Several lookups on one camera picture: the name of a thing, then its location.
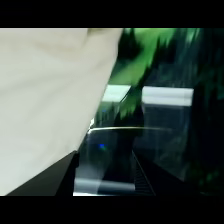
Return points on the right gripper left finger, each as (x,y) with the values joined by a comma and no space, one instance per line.
(53,180)

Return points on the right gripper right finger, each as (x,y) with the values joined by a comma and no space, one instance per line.
(156,183)

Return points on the cream white garment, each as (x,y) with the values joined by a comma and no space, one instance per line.
(43,93)

